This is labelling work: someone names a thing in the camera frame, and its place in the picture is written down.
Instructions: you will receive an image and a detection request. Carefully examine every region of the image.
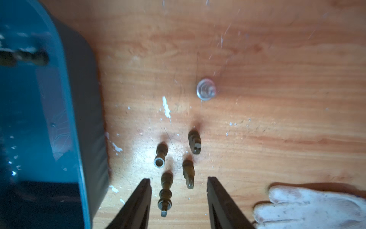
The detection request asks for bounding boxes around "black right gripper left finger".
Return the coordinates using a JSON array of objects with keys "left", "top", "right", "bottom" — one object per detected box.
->
[{"left": 107, "top": 178, "right": 152, "bottom": 229}]

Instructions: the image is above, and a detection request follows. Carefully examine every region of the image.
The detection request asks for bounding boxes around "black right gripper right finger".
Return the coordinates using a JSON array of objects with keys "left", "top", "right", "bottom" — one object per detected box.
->
[{"left": 207, "top": 177, "right": 254, "bottom": 229}]

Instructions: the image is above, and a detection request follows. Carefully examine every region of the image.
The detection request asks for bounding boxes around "dark bronze chess piece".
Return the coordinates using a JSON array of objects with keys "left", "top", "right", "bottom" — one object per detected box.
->
[
  {"left": 158, "top": 172, "right": 173, "bottom": 217},
  {"left": 153, "top": 142, "right": 168, "bottom": 168},
  {"left": 188, "top": 129, "right": 202, "bottom": 155},
  {"left": 183, "top": 160, "right": 195, "bottom": 189}
]

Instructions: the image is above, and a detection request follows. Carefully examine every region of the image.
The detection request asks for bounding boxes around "teal plastic storage box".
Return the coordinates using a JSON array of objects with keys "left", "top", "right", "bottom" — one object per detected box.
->
[{"left": 1, "top": 1, "right": 109, "bottom": 229}]

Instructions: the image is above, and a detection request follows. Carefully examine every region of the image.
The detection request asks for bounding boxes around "silver chess piece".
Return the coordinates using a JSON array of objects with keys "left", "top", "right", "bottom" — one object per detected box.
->
[{"left": 196, "top": 78, "right": 216, "bottom": 101}]

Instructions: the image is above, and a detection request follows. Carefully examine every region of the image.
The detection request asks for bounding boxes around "chess piece inside box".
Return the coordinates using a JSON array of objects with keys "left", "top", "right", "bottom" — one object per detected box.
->
[{"left": 1, "top": 49, "right": 50, "bottom": 67}]

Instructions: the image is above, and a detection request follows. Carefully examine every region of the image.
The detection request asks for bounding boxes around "white gloved hand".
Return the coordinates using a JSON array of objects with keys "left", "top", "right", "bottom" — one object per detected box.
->
[{"left": 253, "top": 186, "right": 366, "bottom": 229}]

